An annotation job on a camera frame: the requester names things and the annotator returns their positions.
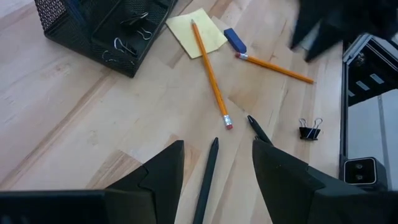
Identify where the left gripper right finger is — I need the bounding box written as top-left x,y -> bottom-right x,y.
252,139 -> 368,224

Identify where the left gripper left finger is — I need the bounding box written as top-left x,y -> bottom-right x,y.
104,139 -> 185,224

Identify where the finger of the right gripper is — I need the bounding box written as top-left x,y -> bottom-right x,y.
306,23 -> 346,62
289,12 -> 323,50

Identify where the orange pencil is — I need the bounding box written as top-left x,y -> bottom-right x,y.
190,19 -> 234,131
234,52 -> 315,85

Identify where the plain black pen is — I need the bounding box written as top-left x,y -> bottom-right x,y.
192,137 -> 220,224

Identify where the black binder clip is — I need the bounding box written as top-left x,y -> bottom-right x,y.
101,37 -> 139,63
119,11 -> 154,41
298,117 -> 324,141

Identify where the black pen with scale print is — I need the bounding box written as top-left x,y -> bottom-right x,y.
246,114 -> 274,147

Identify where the black mesh desk organizer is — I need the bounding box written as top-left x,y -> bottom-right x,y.
34,0 -> 178,78

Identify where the blue eraser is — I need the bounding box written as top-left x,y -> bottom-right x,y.
223,27 -> 248,54

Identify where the yellow sticky note pad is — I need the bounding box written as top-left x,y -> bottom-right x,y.
165,7 -> 229,60

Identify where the black table-level camera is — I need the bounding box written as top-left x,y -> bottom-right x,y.
340,156 -> 389,192

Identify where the black aluminium table frame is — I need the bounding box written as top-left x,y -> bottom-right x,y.
340,32 -> 398,190

